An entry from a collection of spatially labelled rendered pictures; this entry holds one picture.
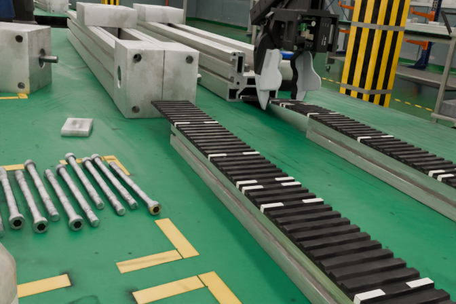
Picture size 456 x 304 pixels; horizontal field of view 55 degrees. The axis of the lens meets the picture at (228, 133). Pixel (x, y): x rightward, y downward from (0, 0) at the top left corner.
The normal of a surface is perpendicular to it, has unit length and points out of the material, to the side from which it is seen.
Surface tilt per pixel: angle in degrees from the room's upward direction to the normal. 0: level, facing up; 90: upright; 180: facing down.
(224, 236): 0
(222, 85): 90
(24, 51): 90
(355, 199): 0
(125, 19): 90
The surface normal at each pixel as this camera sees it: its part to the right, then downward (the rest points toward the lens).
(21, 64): 0.04, 0.30
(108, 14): 0.40, 0.31
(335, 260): 0.10, -0.95
